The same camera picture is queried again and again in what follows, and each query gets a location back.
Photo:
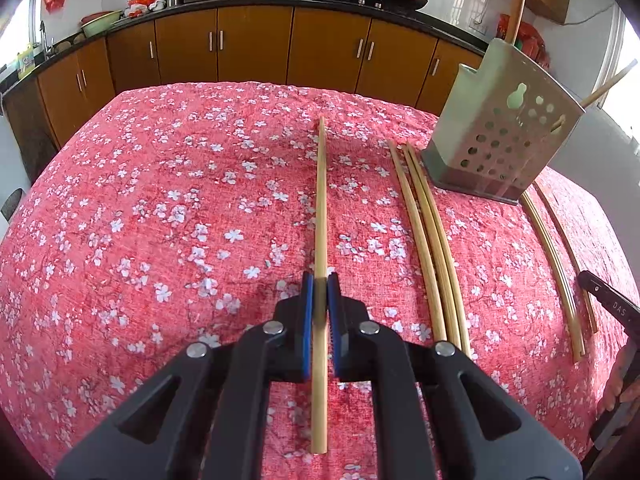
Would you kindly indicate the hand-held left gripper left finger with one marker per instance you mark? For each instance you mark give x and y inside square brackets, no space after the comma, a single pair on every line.
[307,332]

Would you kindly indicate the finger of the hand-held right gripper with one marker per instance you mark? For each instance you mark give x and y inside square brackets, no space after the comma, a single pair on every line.
[616,306]

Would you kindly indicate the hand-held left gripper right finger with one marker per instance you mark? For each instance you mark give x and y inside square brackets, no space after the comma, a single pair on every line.
[336,332]

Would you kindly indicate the wooden chopstick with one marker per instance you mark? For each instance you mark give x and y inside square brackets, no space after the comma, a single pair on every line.
[321,210]
[520,0]
[445,240]
[416,230]
[570,255]
[610,82]
[434,240]
[552,260]

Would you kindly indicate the grey perforated chopstick holder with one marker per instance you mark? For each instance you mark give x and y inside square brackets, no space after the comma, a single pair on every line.
[500,105]

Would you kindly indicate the person's right hand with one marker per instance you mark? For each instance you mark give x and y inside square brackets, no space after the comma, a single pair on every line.
[611,396]

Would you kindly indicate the red floral tablecloth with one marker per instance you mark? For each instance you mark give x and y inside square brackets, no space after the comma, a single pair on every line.
[150,210]

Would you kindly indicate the brown wooden base cabinet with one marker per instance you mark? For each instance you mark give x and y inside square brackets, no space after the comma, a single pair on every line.
[250,50]

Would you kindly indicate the black gas stove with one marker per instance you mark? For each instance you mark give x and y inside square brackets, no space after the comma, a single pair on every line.
[369,4]

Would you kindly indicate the black kitchen countertop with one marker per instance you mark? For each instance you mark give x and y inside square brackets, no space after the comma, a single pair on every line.
[280,0]

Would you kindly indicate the red and white plastic bags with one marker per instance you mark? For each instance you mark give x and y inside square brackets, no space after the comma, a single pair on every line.
[145,5]

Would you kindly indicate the green basin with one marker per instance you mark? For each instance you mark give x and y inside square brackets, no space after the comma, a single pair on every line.
[102,22]

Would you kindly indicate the yellow detergent bottle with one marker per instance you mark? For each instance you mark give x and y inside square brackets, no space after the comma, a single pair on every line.
[26,62]

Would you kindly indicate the metal faucet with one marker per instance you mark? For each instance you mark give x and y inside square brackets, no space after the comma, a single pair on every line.
[44,35]

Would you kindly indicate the white wall socket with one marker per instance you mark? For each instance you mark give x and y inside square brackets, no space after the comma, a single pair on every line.
[478,22]

